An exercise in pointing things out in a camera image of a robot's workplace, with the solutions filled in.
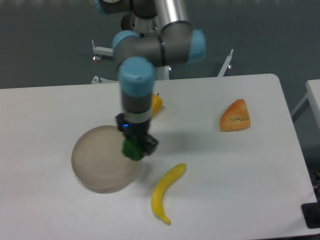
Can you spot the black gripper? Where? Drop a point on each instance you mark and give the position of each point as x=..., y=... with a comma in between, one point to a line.
x=137, y=132

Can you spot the green bell pepper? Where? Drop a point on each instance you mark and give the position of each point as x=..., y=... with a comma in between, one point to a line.
x=131, y=150

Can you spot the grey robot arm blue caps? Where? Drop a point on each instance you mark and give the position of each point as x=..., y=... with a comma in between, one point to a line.
x=158, y=34

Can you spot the yellow bell pepper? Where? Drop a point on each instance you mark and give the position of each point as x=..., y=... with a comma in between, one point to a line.
x=156, y=104

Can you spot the beige round plate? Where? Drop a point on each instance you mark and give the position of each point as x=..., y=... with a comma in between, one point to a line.
x=98, y=162

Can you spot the yellow banana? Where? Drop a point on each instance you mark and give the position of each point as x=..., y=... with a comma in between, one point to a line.
x=170, y=177

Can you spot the orange pastry bread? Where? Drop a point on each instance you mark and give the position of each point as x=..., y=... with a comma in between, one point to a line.
x=236, y=117

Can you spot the white side table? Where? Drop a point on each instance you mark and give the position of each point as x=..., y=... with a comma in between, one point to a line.
x=310, y=99

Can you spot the black device at edge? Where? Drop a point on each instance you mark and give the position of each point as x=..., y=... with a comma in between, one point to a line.
x=311, y=214

